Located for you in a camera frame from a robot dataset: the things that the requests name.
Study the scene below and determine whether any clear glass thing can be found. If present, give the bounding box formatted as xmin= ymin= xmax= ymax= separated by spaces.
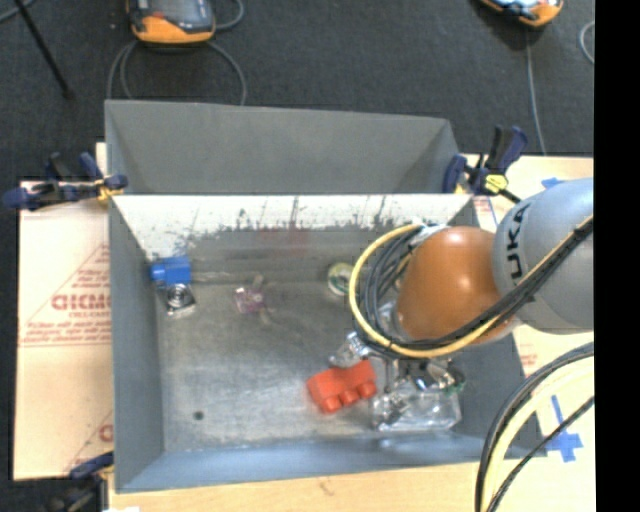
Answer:
xmin=328 ymin=333 xmax=372 ymax=370

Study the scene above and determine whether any orange-red toy brick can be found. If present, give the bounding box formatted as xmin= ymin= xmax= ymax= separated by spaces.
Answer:
xmin=306 ymin=360 xmax=378 ymax=415

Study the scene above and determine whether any pale yellow-green round thing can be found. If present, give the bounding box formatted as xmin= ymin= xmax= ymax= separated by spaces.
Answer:
xmin=327 ymin=262 xmax=353 ymax=296

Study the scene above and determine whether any grey metal bin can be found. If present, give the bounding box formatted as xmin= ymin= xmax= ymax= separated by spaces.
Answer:
xmin=103 ymin=98 xmax=546 ymax=494

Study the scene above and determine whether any small purple packet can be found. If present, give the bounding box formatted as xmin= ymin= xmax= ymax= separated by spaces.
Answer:
xmin=233 ymin=286 xmax=268 ymax=316

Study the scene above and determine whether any shiny silver metal piece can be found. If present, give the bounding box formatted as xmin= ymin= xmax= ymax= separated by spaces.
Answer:
xmin=164 ymin=282 xmax=197 ymax=317

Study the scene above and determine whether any blue block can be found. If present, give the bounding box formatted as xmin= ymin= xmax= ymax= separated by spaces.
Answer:
xmin=149 ymin=256 xmax=193 ymax=287

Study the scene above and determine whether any brown cardboard board, red print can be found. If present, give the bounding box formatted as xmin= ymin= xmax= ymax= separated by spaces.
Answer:
xmin=12 ymin=153 xmax=595 ymax=482

